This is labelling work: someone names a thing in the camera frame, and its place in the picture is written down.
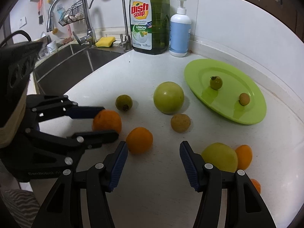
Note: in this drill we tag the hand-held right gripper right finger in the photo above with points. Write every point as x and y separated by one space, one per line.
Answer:
187 163

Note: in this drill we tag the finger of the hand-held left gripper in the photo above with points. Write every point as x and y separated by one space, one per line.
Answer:
85 112
102 136

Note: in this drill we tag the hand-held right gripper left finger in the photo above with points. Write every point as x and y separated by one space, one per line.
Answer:
120 163

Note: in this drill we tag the small orange tangerine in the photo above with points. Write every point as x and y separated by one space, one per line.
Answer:
256 185
109 121
139 140
244 156

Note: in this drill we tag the large yellow-green apple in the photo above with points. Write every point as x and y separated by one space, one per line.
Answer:
219 155

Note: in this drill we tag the small green guava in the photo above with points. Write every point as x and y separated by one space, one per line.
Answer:
123 102

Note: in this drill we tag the brown round fruit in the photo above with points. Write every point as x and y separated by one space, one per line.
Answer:
180 122

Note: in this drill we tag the large green apple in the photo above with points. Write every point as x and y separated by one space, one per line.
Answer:
168 97

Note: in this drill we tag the green plastic plate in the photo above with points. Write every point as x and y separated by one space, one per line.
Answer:
201 71

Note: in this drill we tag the stainless steel sink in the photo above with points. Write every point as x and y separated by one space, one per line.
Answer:
71 68

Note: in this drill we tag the orange black hanging brush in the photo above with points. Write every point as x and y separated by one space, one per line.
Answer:
40 16

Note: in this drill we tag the yellow sponge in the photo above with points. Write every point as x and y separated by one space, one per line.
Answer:
105 42

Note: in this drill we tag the small brown longan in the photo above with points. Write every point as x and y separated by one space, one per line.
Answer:
244 99

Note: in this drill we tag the small green tomato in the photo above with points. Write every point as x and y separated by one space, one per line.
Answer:
216 82

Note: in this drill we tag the large steel kitchen faucet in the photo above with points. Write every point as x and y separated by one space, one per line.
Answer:
91 26

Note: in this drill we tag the slim steel gooseneck faucet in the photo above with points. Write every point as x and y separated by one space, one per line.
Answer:
125 26

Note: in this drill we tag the grey striped mat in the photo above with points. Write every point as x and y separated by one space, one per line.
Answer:
19 206

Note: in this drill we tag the green dish soap bottle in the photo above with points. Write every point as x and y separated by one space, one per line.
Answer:
154 28

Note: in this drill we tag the white blue pump bottle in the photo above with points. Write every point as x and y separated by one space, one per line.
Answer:
179 35

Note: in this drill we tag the white wall socket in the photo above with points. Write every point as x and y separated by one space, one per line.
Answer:
23 21

